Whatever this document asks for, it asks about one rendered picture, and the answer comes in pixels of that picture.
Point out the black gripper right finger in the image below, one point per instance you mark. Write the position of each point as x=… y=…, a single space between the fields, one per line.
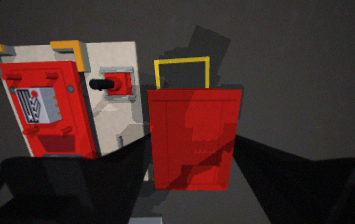
x=292 y=189

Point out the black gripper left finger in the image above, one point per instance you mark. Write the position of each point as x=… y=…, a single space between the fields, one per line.
x=107 y=186

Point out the yellow tape outline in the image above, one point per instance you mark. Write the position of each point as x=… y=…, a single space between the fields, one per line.
x=181 y=60

